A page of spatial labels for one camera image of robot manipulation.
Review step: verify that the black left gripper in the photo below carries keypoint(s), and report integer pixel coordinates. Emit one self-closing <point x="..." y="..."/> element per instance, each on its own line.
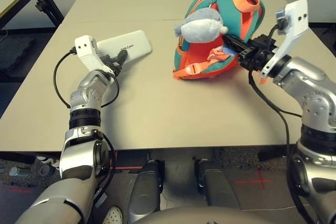
<point x="114" y="62"/>

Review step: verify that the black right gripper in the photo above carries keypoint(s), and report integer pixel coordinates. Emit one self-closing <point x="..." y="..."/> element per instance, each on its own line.
<point x="256" y="53"/>

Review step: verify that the white pencil case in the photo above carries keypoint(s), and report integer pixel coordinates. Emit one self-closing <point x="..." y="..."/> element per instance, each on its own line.
<point x="131" y="41"/>

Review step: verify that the orange and teal backpack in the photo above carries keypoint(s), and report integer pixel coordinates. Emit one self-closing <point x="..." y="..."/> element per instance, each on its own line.
<point x="202" y="56"/>

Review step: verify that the grey plush shark toy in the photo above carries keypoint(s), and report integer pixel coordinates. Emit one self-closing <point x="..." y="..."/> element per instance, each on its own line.
<point x="202" y="27"/>

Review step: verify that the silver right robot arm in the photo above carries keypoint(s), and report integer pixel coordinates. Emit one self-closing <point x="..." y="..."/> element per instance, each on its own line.
<point x="312" y="95"/>

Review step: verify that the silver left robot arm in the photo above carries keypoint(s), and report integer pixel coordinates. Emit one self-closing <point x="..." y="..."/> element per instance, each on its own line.
<point x="86" y="98"/>

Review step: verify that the black foam floor mat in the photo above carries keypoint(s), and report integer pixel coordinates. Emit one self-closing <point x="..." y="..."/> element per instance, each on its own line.
<point x="13" y="53"/>

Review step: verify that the white floor caster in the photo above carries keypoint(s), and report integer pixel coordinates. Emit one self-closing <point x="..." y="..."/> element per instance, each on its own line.
<point x="48" y="161"/>

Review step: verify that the grey robot left leg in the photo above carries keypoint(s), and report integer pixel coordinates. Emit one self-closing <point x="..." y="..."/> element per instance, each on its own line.
<point x="145" y="190"/>

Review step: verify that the grey robot leg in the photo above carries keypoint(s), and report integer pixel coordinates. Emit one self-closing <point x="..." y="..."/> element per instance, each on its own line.
<point x="218" y="190"/>
<point x="145" y="190"/>

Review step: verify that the grey floor cylinder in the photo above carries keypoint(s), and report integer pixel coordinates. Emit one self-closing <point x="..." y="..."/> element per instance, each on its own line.
<point x="44" y="171"/>
<point x="18" y="172"/>

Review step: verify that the grey robot right leg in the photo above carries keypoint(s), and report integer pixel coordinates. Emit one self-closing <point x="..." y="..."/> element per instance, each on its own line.
<point x="218" y="190"/>

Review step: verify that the white perforated shoe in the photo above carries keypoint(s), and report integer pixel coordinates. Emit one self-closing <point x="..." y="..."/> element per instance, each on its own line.
<point x="114" y="216"/>

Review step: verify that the grey robot torso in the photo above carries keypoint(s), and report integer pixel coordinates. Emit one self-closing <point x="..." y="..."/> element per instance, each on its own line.
<point x="204" y="216"/>

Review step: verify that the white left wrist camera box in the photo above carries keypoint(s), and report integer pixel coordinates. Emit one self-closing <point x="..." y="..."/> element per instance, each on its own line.
<point x="86" y="48"/>

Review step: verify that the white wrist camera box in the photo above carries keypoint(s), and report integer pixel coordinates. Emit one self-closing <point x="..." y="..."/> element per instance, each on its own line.
<point x="296" y="16"/>
<point x="86" y="48"/>

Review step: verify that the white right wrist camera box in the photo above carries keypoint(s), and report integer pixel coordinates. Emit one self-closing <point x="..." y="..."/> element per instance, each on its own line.
<point x="296" y="16"/>

